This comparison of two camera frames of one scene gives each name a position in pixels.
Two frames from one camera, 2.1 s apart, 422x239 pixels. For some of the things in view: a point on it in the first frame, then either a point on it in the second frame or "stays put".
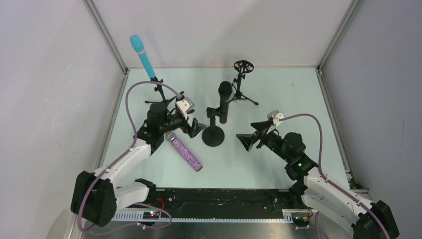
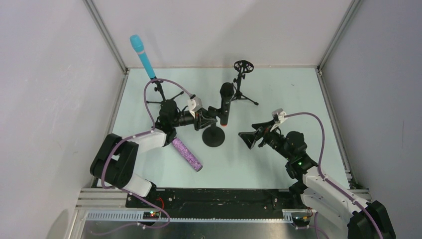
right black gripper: [259, 135] stays put
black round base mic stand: [213, 136] stays put
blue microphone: [139, 47] stays put
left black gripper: [188, 126] to [204, 119]
